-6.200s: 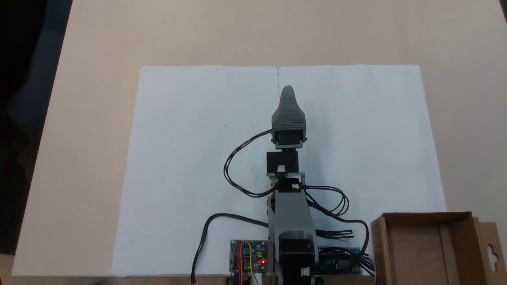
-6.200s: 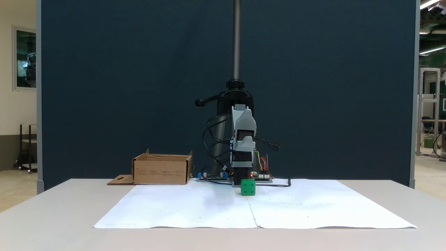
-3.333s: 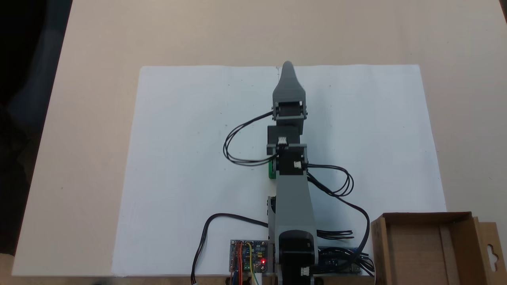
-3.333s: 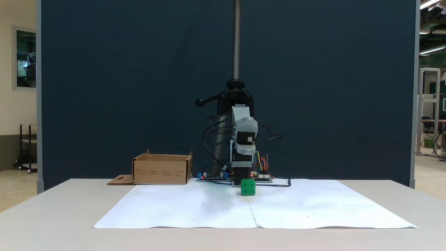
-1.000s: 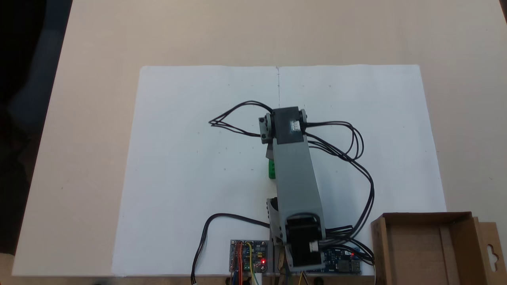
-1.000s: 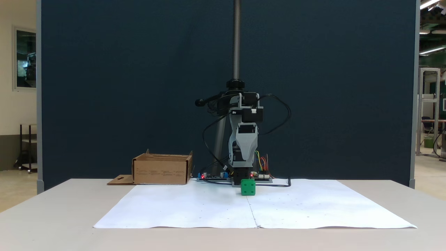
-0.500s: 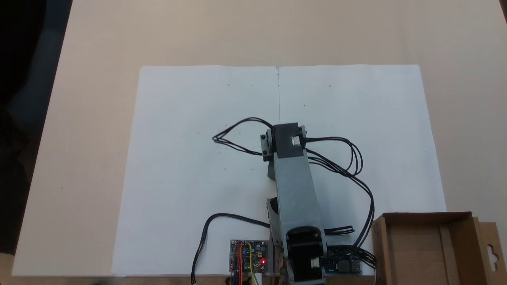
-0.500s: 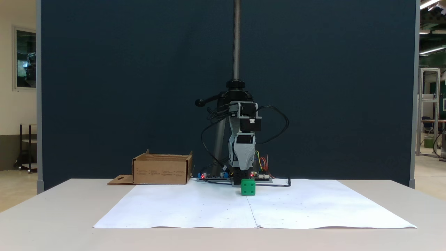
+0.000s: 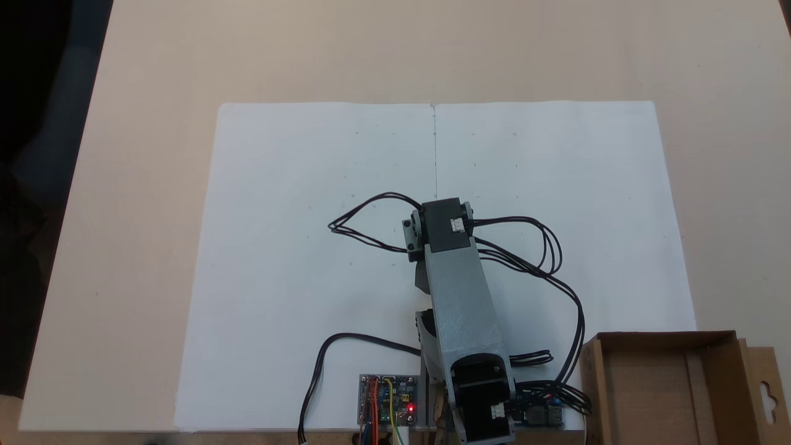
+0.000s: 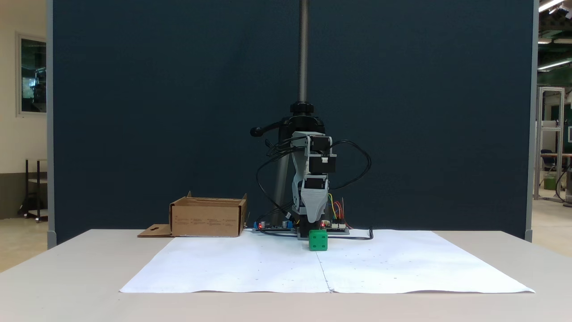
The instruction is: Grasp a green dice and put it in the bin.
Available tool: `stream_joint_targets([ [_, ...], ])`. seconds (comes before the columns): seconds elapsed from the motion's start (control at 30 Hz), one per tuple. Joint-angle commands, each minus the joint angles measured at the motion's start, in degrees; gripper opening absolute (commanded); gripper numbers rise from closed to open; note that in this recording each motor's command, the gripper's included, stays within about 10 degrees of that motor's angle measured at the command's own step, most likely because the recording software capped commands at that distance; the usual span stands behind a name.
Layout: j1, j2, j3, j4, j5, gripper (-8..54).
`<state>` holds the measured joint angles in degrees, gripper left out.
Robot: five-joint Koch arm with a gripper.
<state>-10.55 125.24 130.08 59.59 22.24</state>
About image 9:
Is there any long black looped motor cable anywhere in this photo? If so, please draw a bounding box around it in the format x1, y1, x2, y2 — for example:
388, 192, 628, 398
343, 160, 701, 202
468, 216, 594, 416

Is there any short black looped motor cable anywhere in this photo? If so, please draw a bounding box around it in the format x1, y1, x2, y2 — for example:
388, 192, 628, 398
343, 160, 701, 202
327, 192, 428, 254

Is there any circuit board with blue parts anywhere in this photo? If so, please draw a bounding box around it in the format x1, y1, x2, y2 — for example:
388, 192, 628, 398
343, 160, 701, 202
514, 393, 567, 430

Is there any brown cardboard box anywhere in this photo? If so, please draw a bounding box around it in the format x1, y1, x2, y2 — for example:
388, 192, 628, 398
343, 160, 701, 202
579, 330, 785, 445

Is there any white paper sheet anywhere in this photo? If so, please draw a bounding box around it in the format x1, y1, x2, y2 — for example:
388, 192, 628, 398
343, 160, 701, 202
433, 100, 700, 432
174, 102, 438, 433

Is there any black cable on table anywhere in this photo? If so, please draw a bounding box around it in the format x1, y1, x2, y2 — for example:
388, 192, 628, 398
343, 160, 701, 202
298, 333, 425, 445

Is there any circuit board with coloured wires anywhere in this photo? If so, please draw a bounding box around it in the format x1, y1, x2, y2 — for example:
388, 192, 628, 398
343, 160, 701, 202
357, 373, 419, 445

